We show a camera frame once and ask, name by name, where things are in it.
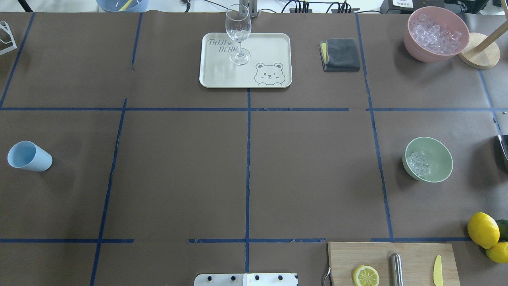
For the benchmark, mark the metal handled knife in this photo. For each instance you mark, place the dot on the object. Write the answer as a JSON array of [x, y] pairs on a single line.
[[397, 274]]

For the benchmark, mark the light blue plastic cup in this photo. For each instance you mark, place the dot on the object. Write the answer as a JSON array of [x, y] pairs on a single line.
[[26, 155]]

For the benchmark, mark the dark green lime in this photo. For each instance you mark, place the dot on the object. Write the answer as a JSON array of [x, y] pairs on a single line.
[[503, 229]]

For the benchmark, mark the pink bowl with ice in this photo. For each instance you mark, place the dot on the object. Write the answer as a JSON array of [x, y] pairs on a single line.
[[435, 34]]

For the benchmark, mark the clear wine glass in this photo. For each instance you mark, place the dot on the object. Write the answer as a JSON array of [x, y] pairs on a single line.
[[238, 26]]

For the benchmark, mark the white wire cup rack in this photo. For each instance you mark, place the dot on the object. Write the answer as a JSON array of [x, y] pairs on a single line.
[[7, 41]]

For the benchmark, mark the grey folded cloth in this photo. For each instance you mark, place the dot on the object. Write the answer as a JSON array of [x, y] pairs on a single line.
[[339, 55]]

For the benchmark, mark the wooden paper towel stand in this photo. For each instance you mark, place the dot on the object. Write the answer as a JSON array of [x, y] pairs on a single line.
[[482, 51]]

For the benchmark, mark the ice cubes in bowl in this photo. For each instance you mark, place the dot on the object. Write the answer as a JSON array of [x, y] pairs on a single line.
[[418, 164]]

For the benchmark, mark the green ceramic bowl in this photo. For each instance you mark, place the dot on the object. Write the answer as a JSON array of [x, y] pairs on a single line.
[[437, 155]]

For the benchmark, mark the blue bowl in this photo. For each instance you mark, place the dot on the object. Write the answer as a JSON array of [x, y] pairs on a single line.
[[114, 5]]

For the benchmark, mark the yellow plastic fork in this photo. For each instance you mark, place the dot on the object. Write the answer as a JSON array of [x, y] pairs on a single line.
[[125, 5]]

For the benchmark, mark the whole yellow lemon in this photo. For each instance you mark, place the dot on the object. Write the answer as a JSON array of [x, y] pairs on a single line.
[[483, 230]]

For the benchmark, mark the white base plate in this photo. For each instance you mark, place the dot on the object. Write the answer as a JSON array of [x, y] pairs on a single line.
[[247, 279]]

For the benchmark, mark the lemon half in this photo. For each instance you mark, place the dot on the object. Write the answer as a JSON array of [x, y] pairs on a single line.
[[365, 275]]

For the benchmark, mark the yellow plastic knife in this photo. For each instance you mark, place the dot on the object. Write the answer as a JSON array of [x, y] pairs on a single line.
[[438, 271]]

